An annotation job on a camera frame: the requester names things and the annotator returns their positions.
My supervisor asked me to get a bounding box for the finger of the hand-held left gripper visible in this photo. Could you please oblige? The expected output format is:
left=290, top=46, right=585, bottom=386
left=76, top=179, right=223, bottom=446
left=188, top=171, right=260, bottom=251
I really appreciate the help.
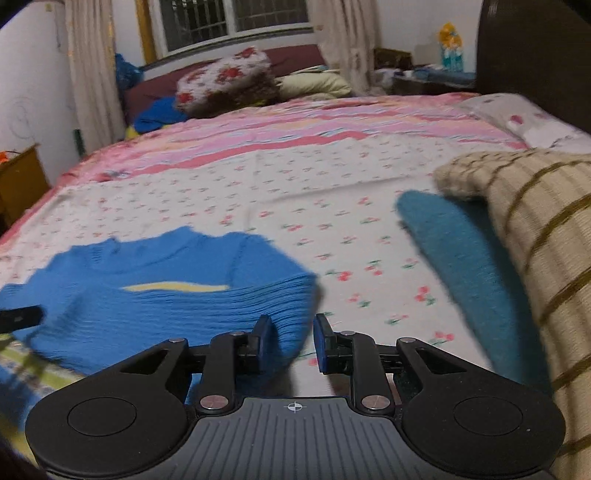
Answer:
left=0, top=306, right=44, bottom=332

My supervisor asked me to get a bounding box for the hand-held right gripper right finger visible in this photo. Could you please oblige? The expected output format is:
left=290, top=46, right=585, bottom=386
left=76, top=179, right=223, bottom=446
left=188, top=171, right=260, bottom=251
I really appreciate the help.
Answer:
left=314, top=313, right=467, bottom=415

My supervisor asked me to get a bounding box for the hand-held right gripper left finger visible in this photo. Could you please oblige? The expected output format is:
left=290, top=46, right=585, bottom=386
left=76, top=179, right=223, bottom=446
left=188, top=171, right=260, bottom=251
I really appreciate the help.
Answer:
left=119, top=315, right=273, bottom=415

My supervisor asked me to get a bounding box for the blue knit sweater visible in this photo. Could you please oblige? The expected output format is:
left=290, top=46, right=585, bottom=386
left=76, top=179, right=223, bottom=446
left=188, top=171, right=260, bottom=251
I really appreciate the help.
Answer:
left=0, top=226, right=319, bottom=377

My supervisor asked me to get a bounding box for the green striped cloth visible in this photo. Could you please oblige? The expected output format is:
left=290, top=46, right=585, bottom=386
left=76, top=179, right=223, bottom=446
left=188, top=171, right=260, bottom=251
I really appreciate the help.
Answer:
left=0, top=332, right=89, bottom=416

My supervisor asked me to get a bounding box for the wooden cabinet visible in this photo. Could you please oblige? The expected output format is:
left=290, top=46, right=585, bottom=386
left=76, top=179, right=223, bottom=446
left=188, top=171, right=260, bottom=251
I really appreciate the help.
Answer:
left=0, top=144, right=51, bottom=227

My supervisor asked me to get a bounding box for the teal knit sweater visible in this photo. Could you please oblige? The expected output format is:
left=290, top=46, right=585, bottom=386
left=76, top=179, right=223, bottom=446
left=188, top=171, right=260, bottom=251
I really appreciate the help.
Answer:
left=397, top=190, right=552, bottom=398

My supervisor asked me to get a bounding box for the blue cloth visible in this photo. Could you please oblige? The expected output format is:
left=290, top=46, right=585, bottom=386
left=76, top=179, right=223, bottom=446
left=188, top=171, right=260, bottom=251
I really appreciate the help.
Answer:
left=133, top=97, right=191, bottom=133

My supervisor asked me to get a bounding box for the beige curtain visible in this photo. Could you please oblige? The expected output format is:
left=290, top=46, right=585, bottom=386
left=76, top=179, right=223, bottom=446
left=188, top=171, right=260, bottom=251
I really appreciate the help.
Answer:
left=307, top=0, right=384, bottom=96
left=65, top=0, right=126, bottom=149

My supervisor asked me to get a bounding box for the cream pillow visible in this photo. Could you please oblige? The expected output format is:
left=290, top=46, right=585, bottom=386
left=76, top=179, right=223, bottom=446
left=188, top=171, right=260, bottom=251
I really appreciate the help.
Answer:
left=277, top=69, right=354, bottom=100

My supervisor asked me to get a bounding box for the maroon bedsheet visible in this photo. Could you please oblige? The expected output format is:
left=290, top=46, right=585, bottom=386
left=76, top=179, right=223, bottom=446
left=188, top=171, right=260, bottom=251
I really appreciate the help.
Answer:
left=124, top=44, right=325, bottom=126

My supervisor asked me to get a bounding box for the floral cushion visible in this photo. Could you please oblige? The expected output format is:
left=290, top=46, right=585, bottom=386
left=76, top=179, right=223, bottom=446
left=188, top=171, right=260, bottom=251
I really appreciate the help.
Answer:
left=174, top=47, right=282, bottom=118

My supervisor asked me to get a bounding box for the blue bundle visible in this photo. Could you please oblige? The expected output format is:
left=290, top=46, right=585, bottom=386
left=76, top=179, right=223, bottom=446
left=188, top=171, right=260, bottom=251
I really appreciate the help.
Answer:
left=115, top=53, right=145, bottom=92

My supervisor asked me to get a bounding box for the cluttered dark nightstand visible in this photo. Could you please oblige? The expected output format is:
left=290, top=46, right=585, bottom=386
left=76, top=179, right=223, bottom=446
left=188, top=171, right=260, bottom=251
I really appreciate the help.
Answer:
left=373, top=47, right=477, bottom=96

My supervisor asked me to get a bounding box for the white pink pillow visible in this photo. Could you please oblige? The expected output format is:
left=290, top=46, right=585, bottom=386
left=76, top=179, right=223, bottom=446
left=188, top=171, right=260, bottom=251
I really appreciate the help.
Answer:
left=457, top=93, right=591, bottom=149

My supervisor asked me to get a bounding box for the barred window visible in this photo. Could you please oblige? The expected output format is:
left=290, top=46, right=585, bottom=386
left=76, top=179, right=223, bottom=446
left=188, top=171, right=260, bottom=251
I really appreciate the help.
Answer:
left=136, top=0, right=311, bottom=65

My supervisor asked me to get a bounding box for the dark wooden headboard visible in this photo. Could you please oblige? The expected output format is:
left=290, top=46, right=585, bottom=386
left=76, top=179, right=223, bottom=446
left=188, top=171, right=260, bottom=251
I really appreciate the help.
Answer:
left=475, top=0, right=591, bottom=139

